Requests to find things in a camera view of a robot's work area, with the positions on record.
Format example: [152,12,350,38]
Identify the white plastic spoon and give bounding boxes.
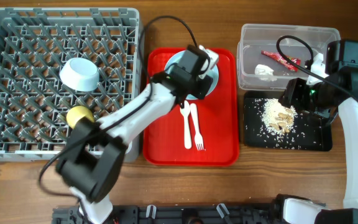
[180,100,192,149]

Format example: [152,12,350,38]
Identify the rice and peanut scraps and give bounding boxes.
[246,98,323,149]

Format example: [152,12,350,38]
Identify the red snack wrapper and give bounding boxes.
[261,50,298,72]

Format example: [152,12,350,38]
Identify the white napkin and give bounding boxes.
[255,64,274,76]

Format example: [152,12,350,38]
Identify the light blue bowl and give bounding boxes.
[59,57,99,91]

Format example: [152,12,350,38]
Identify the yellow cup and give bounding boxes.
[66,106,94,129]

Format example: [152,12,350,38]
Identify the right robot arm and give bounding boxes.
[276,39,358,223]

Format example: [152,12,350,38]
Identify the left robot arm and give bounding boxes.
[56,45,219,223]

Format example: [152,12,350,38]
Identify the black waste tray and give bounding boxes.
[243,90,333,152]

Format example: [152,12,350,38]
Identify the grey dishwasher rack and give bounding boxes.
[0,7,142,162]

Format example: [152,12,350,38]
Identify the light blue plate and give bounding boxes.
[164,50,219,96]

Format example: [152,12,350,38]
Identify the red serving tray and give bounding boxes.
[143,48,239,166]

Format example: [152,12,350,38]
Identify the white plastic fork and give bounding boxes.
[190,103,204,151]

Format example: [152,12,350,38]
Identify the clear plastic bin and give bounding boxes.
[237,24,341,91]

